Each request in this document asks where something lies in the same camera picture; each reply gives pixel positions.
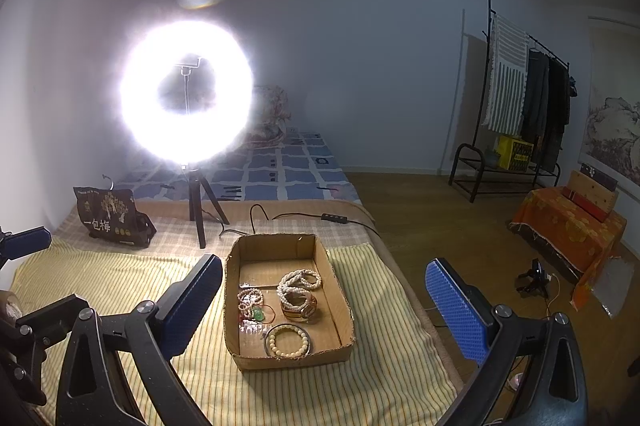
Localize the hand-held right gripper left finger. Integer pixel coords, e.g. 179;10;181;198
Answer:
56;253;224;426

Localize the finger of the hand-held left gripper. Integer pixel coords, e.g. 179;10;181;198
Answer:
16;296;91;348
0;228;52;267

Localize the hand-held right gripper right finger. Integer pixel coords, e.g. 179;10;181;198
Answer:
425;257;588;426

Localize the thin pearl necklace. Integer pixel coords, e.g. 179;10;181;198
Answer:
236;287;265;314

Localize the green pendant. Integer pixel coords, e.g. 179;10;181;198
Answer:
240;303;278;332

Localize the beige bead bracelet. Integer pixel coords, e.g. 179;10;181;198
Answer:
267;326;310;357

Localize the thick twisted pearl necklace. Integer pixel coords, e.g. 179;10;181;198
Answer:
276;269;323;301

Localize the gold brown bangle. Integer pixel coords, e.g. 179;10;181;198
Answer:
280;293;318;323

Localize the cardboard box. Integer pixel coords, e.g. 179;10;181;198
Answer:
223;233;357;372

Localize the black printed snack bag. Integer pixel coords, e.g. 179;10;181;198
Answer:
73;186;157;249

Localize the small black floor tripod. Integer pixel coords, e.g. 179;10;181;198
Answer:
516;258;551;297

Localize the black light tripod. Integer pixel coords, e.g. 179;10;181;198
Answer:
175;56;231;249

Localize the yellow striped cloth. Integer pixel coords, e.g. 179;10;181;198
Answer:
10;238;458;426

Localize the orange cloth covered table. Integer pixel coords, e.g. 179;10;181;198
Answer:
509;186;628;311

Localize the silver plastic bag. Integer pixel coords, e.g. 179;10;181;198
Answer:
592;256;636;319

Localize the yellow box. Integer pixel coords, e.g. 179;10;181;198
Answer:
497;135;533;171

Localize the red flat box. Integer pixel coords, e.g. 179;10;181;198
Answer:
561;187;608;223

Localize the tan patterned box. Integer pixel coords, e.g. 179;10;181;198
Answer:
569;170;617;217

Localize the blue patterned bed sheet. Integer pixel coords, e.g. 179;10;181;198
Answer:
117;131;363;207

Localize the dark long box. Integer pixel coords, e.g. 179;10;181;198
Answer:
580;163;619;191

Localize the black hanging garment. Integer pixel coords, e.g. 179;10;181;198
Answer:
542;56;577;174

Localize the dark grey hanging garment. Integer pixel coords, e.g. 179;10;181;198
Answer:
520;50;551;151

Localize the striped white towel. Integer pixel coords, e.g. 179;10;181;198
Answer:
482;14;530;134

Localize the black clothes rack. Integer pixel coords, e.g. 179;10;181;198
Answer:
448;0;571;204

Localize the black power cable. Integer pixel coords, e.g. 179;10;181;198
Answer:
217;204;381;239

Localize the ring light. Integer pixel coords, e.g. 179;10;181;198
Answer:
119;20;253;165

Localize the landscape wall painting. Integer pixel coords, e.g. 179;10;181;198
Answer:
580;18;640;187

